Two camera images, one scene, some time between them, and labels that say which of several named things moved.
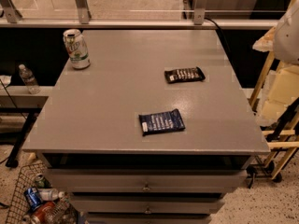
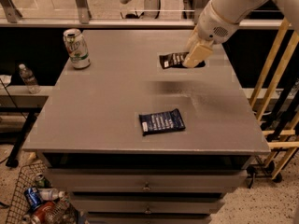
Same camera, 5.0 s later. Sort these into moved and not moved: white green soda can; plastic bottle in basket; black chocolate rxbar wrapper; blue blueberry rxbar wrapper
Moved: black chocolate rxbar wrapper
Not moved: blue blueberry rxbar wrapper; white green soda can; plastic bottle in basket
